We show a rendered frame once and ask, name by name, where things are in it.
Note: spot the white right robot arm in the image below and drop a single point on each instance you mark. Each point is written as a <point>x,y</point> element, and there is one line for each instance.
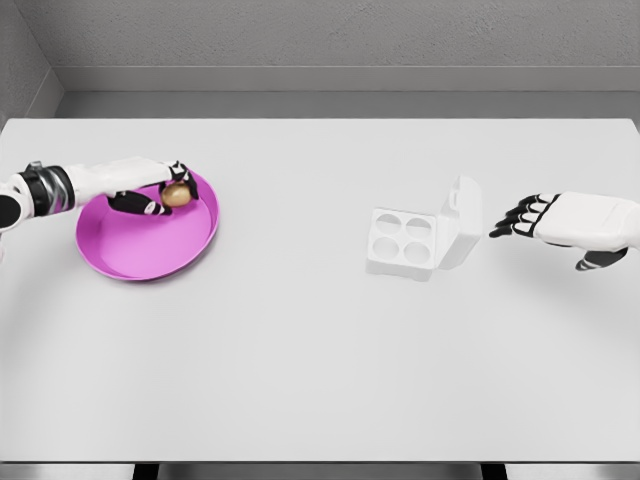
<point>634,222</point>

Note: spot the pink round plate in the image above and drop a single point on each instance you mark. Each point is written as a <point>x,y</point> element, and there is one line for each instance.
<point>150,245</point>

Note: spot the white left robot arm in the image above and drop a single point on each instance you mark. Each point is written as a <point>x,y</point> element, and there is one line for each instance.
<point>85,180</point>

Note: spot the white egg box with lid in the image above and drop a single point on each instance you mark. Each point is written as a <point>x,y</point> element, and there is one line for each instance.
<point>400,240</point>

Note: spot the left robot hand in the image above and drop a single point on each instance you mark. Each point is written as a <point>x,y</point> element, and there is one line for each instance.
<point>140,172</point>

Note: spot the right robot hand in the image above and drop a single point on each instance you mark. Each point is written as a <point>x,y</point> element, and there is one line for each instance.
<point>585,220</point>

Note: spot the brown egg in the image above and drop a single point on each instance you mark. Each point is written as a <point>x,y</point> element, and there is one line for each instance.
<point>176,196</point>

